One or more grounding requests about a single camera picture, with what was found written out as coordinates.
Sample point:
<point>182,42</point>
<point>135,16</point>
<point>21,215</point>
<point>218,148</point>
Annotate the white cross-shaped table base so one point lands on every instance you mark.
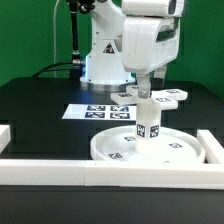
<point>163,99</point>

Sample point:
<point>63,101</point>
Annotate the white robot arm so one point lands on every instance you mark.
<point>104,70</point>

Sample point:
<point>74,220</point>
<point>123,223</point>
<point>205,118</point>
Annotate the white round table top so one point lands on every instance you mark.
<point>170,146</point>

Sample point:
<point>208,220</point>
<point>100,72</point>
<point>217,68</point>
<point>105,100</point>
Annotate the white marker sheet with tags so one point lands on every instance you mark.
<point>100,112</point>

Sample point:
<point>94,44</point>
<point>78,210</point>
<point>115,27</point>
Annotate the white U-shaped boundary frame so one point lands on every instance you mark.
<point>208,175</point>

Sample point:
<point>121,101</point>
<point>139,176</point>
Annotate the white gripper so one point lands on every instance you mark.
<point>150,38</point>

